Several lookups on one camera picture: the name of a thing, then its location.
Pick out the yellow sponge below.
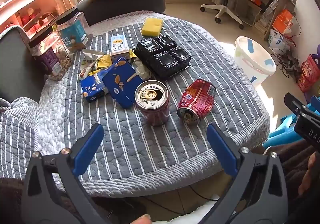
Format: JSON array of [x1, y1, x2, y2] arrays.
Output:
[[141, 17, 164, 37]]

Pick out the pink shelf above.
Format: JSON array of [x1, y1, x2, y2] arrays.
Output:
[[0, 0, 58, 37]]

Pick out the orange cardboard box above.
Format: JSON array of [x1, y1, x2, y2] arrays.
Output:
[[272, 9, 294, 35]]

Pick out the person's right hand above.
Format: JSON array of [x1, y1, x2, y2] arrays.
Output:
[[298, 152, 320, 197]]

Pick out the white printed bag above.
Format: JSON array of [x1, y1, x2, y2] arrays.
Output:
[[268, 29, 290, 51]]

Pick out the crushed red drink can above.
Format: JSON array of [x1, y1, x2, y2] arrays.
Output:
[[177, 79, 217, 125]]

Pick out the person's left hand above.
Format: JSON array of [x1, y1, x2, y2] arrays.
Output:
[[131, 214, 152, 224]]

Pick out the clear jar purple label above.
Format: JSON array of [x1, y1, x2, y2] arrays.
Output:
[[28, 26, 73, 81]]

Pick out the red printed bag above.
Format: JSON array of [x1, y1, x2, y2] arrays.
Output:
[[297, 54, 320, 92]]

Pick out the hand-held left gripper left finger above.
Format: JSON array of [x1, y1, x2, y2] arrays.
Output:
[[21, 123, 110, 224]]

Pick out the clear jar teal label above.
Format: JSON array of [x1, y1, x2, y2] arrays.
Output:
[[55, 7, 93, 51]]

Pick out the grey striped quilted blanket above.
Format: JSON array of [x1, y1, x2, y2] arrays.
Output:
[[0, 11, 270, 198]]

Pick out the tangled black cables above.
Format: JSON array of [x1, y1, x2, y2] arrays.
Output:
[[271, 48, 300, 82]]

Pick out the small blue snack box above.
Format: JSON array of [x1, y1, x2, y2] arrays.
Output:
[[80, 69, 109, 103]]

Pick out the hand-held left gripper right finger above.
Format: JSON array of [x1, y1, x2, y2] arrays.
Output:
[[206, 123, 292, 224]]

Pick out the blue white milk carton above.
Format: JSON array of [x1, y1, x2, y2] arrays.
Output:
[[110, 34, 130, 65]]

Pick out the large blue snack box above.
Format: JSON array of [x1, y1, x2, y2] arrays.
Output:
[[102, 60, 143, 109]]

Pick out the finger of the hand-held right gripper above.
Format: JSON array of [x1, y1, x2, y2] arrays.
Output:
[[284, 92, 307, 116], [309, 96, 320, 115]]

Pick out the yellow snack packet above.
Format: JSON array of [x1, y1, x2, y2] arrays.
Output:
[[89, 54, 113, 76]]

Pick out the blue plastic stool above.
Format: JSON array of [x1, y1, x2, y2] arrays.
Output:
[[262, 113, 300, 147]]

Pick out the white plastic bucket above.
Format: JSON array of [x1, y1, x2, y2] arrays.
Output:
[[234, 36, 277, 87]]

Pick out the dark grey sofa armrest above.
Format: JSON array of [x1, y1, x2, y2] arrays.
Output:
[[0, 26, 48, 105]]

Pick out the black plastic compartment tray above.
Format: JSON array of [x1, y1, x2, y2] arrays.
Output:
[[135, 35, 192, 80]]

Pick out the person's brown fleece clothing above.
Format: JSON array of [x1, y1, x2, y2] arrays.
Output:
[[264, 139, 320, 224]]

